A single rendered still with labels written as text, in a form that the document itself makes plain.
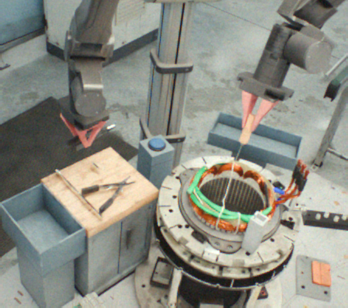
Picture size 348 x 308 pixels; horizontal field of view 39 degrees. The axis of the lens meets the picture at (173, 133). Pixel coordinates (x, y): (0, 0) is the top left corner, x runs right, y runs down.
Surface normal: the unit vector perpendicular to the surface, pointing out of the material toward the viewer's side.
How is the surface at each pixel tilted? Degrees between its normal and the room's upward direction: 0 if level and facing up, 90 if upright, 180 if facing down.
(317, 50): 78
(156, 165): 90
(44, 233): 0
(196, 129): 0
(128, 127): 0
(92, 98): 91
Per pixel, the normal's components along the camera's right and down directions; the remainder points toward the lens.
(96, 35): 0.15, 0.91
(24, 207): 0.67, 0.53
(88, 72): 0.26, -0.70
